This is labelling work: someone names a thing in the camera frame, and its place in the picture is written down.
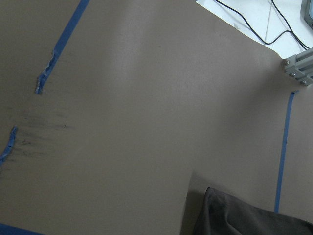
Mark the dark brown t-shirt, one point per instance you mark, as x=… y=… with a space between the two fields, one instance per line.
x=223 y=214

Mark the aluminium frame post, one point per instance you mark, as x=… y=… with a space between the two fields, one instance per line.
x=300 y=67

